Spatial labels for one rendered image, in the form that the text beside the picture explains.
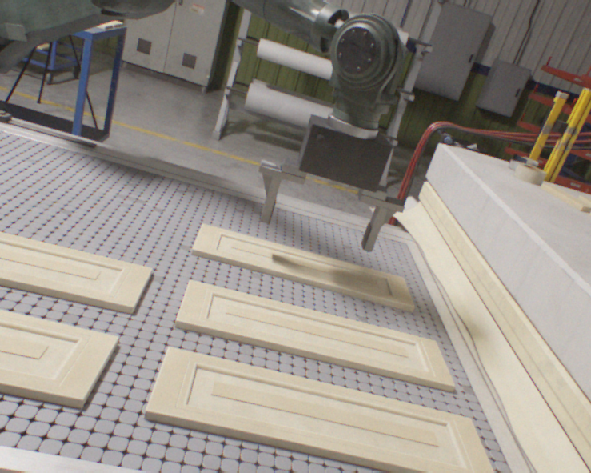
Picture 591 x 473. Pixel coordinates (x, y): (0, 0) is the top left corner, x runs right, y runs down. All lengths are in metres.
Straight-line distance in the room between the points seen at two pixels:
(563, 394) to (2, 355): 1.12
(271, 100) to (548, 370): 5.07
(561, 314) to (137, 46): 7.56
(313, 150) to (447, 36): 7.47
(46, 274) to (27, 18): 1.49
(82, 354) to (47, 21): 1.71
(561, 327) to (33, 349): 1.11
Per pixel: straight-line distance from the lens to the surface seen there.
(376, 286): 1.73
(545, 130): 2.72
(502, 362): 1.64
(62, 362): 1.15
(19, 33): 2.69
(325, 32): 1.57
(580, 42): 9.89
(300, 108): 6.22
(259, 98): 6.21
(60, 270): 1.40
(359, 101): 1.50
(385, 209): 1.64
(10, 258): 1.43
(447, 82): 9.00
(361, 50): 1.46
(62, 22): 2.57
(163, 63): 8.48
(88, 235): 1.62
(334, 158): 1.53
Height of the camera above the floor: 1.58
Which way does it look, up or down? 21 degrees down
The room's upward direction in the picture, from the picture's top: 18 degrees clockwise
